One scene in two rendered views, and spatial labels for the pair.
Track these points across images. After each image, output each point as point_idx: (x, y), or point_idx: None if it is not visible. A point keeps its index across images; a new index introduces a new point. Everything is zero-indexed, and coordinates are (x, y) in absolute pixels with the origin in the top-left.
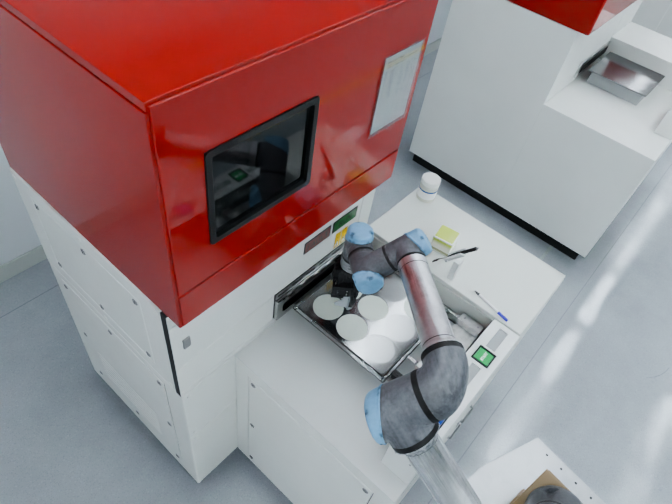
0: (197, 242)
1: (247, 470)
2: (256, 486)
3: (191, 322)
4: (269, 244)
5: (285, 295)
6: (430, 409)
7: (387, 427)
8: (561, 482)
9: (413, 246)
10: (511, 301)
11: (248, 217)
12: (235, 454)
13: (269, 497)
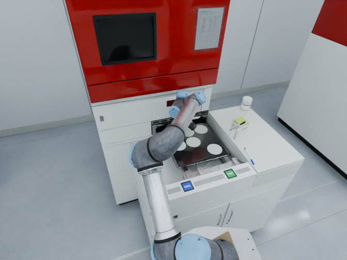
0: (94, 61)
1: (139, 210)
2: (138, 218)
3: (103, 109)
4: (137, 83)
5: (157, 124)
6: (150, 149)
7: (133, 155)
8: (232, 240)
9: (194, 96)
10: (262, 158)
11: (121, 61)
12: (138, 202)
13: (141, 225)
